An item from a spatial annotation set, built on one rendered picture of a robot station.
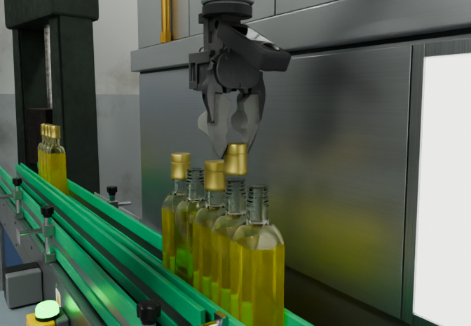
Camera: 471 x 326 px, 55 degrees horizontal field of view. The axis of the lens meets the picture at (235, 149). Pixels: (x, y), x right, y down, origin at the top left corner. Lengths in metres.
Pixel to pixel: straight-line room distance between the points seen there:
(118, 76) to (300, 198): 3.49
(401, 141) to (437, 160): 0.05
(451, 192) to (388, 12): 0.23
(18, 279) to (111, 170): 2.95
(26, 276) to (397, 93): 0.97
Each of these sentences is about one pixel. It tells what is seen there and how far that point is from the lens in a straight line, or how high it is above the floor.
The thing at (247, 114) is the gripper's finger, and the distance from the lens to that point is 0.65.
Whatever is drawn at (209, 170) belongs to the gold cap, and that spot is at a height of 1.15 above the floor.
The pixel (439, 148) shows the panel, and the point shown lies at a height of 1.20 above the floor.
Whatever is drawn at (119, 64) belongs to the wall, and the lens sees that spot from 4.14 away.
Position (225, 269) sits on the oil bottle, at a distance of 0.66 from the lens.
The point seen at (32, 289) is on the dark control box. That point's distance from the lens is 1.27.
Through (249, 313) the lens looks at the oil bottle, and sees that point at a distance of 0.63.
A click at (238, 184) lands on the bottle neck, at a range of 0.64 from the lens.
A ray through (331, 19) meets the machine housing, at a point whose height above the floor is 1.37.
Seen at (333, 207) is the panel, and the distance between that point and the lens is 0.68.
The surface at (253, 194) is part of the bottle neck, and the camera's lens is 0.60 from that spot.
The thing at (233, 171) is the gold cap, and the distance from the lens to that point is 0.64.
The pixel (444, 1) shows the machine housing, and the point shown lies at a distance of 0.58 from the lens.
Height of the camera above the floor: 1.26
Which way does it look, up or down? 6 degrees down
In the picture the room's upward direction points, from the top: straight up
